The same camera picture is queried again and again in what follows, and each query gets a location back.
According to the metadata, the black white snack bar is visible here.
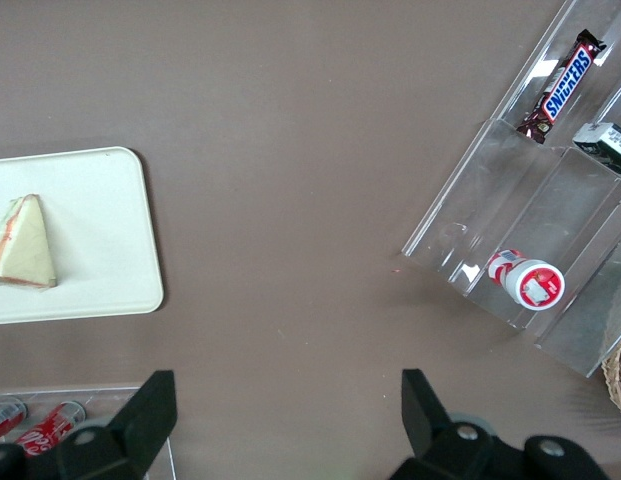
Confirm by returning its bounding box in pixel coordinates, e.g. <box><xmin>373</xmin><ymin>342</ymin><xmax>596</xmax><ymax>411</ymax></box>
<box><xmin>572</xmin><ymin>122</ymin><xmax>621</xmax><ymax>176</ymax></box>

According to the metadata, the red cola bottle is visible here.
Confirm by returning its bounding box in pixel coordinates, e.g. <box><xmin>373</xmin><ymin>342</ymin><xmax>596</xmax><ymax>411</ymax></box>
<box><xmin>0</xmin><ymin>397</ymin><xmax>29</xmax><ymax>445</ymax></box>
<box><xmin>12</xmin><ymin>399</ymin><xmax>87</xmax><ymax>459</ymax></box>

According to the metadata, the clear acrylic stepped display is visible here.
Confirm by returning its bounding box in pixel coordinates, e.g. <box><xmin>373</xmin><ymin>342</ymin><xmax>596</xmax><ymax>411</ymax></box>
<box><xmin>400</xmin><ymin>0</ymin><xmax>621</xmax><ymax>379</ymax></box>

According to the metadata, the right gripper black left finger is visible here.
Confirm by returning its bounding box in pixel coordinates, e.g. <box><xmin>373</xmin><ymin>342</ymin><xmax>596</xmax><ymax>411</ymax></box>
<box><xmin>0</xmin><ymin>369</ymin><xmax>179</xmax><ymax>480</ymax></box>

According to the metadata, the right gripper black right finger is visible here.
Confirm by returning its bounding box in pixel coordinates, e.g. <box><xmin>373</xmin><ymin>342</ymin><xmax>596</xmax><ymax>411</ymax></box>
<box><xmin>389</xmin><ymin>368</ymin><xmax>612</xmax><ymax>480</ymax></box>

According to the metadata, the red white yogurt cup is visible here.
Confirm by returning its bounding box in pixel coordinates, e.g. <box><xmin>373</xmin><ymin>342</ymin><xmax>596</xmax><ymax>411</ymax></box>
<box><xmin>486</xmin><ymin>247</ymin><xmax>566</xmax><ymax>312</ymax></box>

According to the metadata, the Snickers chocolate bar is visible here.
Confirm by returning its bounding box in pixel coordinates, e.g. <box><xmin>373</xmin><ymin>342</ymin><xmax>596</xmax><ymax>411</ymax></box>
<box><xmin>514</xmin><ymin>28</ymin><xmax>607</xmax><ymax>146</ymax></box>

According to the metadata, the beige plastic tray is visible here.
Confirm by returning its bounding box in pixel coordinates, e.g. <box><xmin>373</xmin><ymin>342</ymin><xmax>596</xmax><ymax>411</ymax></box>
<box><xmin>0</xmin><ymin>145</ymin><xmax>165</xmax><ymax>326</ymax></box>

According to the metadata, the triangular sandwich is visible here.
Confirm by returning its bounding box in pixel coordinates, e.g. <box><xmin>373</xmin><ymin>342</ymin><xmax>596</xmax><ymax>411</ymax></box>
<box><xmin>0</xmin><ymin>193</ymin><xmax>58</xmax><ymax>291</ymax></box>

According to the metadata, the clear acrylic bottle rack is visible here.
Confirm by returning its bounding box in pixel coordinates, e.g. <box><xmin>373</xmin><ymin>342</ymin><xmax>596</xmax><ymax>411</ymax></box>
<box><xmin>0</xmin><ymin>383</ymin><xmax>179</xmax><ymax>480</ymax></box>

